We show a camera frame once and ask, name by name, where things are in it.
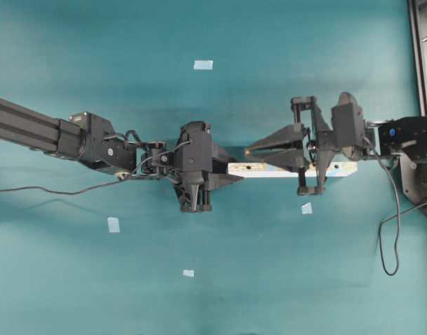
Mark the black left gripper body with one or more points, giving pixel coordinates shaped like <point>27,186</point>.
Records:
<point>192,159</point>

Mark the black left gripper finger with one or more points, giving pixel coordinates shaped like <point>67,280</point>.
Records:
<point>218,181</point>
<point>219,154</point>

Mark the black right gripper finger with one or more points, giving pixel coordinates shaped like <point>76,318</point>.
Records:
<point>289,157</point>
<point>282,138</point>

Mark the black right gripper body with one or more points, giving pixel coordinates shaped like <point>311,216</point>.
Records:
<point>323,146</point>

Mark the white wooden board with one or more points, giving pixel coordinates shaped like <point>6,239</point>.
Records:
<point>264,170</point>

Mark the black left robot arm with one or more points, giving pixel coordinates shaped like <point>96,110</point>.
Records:
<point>92,141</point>

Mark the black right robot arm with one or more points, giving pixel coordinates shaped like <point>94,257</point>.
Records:
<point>404,138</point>

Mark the tape marker under rod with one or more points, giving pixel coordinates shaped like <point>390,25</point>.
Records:
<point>189,273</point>

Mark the tape marker right centre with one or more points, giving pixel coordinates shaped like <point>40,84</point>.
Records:
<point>307,209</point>

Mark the tape marker top centre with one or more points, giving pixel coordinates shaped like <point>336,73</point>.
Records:
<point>203,65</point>

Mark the tape marker lower left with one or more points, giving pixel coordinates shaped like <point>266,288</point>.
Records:
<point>113,225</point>

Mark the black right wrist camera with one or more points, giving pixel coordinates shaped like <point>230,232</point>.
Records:
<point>349,127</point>

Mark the black metal frame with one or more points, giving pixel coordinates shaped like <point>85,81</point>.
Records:
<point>418,26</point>

